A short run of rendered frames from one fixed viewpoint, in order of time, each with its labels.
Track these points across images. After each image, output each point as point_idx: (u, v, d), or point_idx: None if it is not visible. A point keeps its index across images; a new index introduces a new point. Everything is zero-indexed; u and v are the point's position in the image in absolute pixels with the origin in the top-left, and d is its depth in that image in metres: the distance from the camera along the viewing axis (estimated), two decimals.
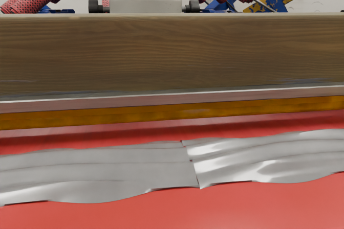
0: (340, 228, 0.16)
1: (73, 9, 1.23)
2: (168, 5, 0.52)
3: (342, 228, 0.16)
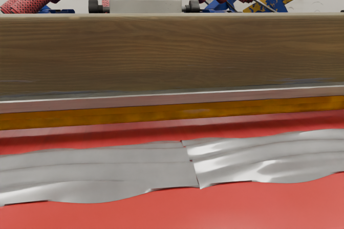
0: (340, 228, 0.16)
1: (73, 9, 1.23)
2: (168, 5, 0.52)
3: (342, 228, 0.16)
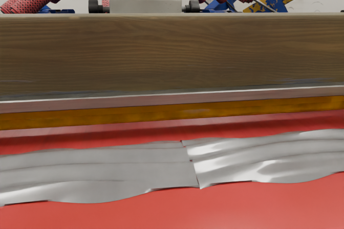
0: (340, 228, 0.16)
1: (73, 9, 1.23)
2: (168, 5, 0.52)
3: (342, 228, 0.16)
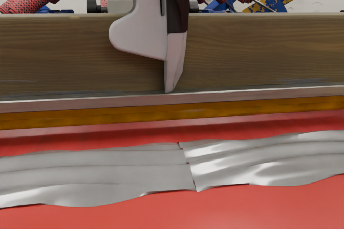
0: None
1: (72, 9, 1.22)
2: None
3: None
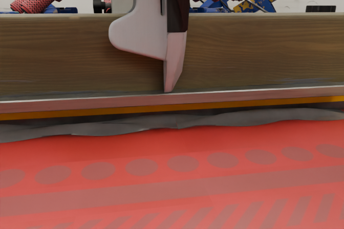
0: (268, 146, 0.24)
1: (76, 7, 1.30)
2: None
3: (269, 146, 0.24)
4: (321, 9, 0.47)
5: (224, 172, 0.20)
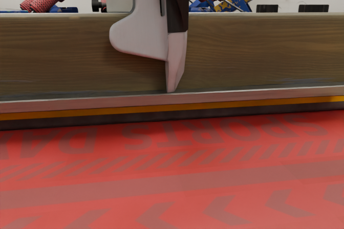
0: None
1: (76, 7, 1.45)
2: None
3: None
4: (266, 7, 0.62)
5: None
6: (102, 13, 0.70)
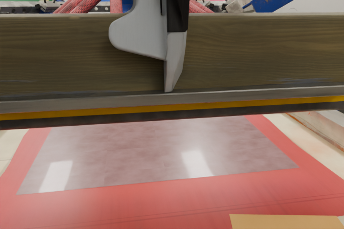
0: None
1: None
2: None
3: None
4: None
5: None
6: None
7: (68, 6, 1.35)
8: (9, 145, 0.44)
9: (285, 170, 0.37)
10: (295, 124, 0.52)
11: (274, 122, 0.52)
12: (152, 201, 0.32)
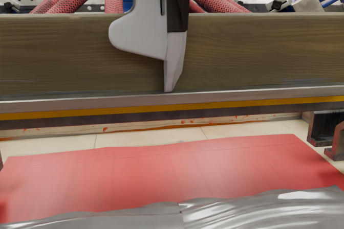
0: None
1: None
2: None
3: None
4: None
5: None
6: None
7: (45, 4, 0.93)
8: None
9: None
10: None
11: None
12: None
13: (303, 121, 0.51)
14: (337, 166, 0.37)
